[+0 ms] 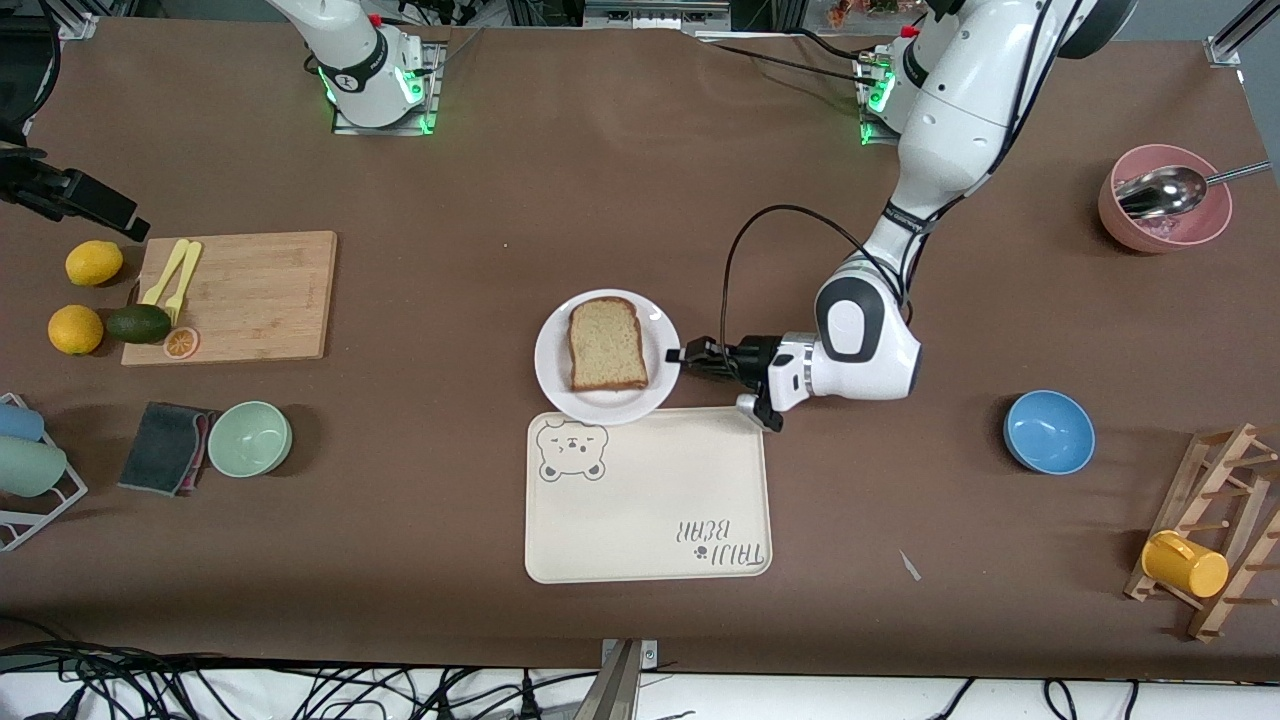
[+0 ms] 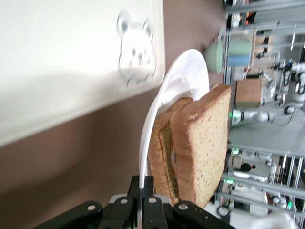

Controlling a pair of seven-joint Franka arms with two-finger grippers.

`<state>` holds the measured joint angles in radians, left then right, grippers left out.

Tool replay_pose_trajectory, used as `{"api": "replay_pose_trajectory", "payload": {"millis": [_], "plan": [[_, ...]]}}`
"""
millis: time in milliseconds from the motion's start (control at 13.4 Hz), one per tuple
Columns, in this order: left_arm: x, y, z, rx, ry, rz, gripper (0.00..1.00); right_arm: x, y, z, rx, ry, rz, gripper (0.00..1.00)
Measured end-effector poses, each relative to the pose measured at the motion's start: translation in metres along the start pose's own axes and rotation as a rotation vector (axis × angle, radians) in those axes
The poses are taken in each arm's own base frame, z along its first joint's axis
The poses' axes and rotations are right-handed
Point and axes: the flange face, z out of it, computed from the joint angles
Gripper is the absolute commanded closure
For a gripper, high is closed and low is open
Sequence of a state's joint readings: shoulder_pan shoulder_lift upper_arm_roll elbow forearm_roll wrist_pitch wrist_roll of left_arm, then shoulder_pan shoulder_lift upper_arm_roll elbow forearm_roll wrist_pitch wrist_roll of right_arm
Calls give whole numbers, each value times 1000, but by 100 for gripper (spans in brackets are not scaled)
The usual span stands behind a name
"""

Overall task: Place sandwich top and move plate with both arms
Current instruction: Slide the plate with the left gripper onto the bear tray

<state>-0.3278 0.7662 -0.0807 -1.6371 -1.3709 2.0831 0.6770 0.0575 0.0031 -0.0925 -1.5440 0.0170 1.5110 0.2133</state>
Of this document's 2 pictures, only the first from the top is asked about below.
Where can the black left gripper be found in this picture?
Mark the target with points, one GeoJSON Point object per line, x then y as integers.
{"type": "Point", "coordinates": [752, 357]}

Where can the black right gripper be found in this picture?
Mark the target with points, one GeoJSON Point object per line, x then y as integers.
{"type": "Point", "coordinates": [48, 190]}

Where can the plain brown bread slice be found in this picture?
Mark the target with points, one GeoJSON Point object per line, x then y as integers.
{"type": "Point", "coordinates": [605, 340]}

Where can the round white plate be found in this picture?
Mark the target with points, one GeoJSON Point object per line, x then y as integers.
{"type": "Point", "coordinates": [555, 380]}

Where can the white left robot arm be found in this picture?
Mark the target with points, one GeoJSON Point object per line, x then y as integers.
{"type": "Point", "coordinates": [950, 130]}

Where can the yellow lemon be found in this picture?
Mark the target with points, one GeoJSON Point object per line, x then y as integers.
{"type": "Point", "coordinates": [75, 330]}
{"type": "Point", "coordinates": [94, 262]}

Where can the cream tray with bear print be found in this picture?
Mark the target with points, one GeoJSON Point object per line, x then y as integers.
{"type": "Point", "coordinates": [650, 500]}

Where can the yellow plastic fork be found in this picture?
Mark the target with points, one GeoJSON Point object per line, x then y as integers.
{"type": "Point", "coordinates": [185, 280]}

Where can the dark green avocado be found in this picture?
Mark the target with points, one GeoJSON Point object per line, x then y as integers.
{"type": "Point", "coordinates": [140, 325]}

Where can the orange slice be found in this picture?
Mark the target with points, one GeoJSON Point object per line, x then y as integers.
{"type": "Point", "coordinates": [181, 343]}

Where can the bamboo cutting board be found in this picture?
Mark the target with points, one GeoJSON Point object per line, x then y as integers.
{"type": "Point", "coordinates": [240, 300]}

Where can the blue cup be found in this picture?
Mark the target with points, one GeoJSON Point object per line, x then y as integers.
{"type": "Point", "coordinates": [20, 422]}

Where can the small white paper scrap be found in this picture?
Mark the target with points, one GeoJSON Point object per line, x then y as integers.
{"type": "Point", "coordinates": [909, 566]}

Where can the dark grey folded cloth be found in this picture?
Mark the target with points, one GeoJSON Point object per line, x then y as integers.
{"type": "Point", "coordinates": [160, 448]}

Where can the pale green cup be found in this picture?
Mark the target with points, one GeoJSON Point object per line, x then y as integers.
{"type": "Point", "coordinates": [30, 467]}

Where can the mint green bowl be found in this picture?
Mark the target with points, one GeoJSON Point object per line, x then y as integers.
{"type": "Point", "coordinates": [250, 438]}

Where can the blue bowl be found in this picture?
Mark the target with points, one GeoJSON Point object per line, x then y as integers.
{"type": "Point", "coordinates": [1050, 432]}

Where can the pink bowl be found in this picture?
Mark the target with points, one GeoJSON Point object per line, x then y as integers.
{"type": "Point", "coordinates": [1125, 230]}

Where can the large metal spoon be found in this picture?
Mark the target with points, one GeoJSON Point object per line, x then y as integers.
{"type": "Point", "coordinates": [1160, 190]}

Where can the yellow mug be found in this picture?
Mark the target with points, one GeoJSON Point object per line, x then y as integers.
{"type": "Point", "coordinates": [1185, 565]}

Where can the wooden mug rack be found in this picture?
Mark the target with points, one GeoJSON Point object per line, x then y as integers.
{"type": "Point", "coordinates": [1240, 560]}

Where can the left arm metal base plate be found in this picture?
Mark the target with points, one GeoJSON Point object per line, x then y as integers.
{"type": "Point", "coordinates": [868, 135]}

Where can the metal mount bracket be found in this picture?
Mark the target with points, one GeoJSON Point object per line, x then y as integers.
{"type": "Point", "coordinates": [628, 655]}

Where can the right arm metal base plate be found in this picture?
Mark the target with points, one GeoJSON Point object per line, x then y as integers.
{"type": "Point", "coordinates": [425, 110]}

